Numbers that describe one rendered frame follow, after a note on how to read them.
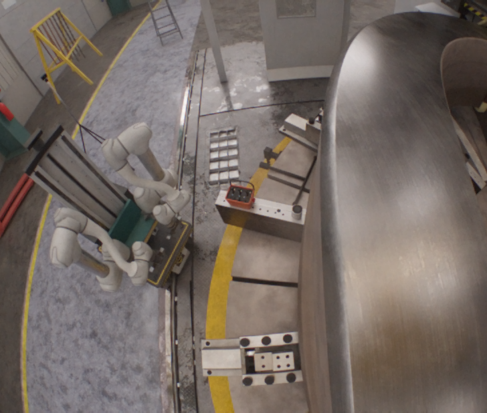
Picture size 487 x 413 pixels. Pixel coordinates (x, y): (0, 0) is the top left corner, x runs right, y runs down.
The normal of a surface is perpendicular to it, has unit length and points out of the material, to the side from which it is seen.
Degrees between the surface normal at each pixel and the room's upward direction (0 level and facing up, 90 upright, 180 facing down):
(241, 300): 0
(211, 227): 0
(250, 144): 0
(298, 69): 37
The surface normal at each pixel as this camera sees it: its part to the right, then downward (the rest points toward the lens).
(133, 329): -0.14, -0.47
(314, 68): -0.07, 0.15
